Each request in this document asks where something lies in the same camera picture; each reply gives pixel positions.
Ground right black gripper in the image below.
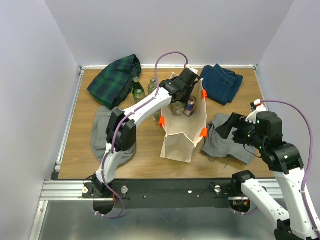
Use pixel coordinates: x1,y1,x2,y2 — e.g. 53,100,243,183
215,110,266,149

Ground clear bottle back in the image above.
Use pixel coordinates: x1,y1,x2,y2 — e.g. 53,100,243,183
171,101,185,117

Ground clear bottle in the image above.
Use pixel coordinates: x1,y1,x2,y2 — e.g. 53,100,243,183
147,78,157,95
133,89,146,104
171,101,185,117
152,109,162,125

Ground green Perrier bottle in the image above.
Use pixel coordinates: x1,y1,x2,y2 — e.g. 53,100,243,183
132,76,145,96

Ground beige canvas tote bag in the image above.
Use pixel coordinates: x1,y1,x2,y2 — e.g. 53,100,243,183
159,79,208,163

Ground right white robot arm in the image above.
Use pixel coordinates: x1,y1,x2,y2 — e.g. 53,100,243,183
216,111,320,240

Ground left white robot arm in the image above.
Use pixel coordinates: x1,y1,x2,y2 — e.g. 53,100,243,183
92,67,200,198

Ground right grey shorts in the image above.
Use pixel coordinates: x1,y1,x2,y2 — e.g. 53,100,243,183
201,113,256,165

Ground red soda can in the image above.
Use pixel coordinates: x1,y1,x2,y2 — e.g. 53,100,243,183
184,95,197,117

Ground blue denim jeans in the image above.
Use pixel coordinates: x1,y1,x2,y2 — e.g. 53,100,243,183
200,64,244,106

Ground green plaid cloth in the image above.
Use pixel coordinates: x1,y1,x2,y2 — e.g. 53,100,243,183
87,54,142,110

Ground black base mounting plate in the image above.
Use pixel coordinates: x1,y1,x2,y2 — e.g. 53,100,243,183
82,178,250,209

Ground left grey cloth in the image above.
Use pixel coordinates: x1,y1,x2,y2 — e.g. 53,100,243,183
90,104,137,168

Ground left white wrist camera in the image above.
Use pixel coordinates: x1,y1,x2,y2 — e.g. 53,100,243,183
186,66,199,75

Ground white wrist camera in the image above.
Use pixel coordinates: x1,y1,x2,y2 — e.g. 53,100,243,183
186,66,199,75
245,99,267,124

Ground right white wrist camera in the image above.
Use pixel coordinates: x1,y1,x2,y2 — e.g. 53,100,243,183
245,99,267,124

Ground aluminium frame rail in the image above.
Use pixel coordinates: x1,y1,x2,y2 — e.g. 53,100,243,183
29,66,85,240

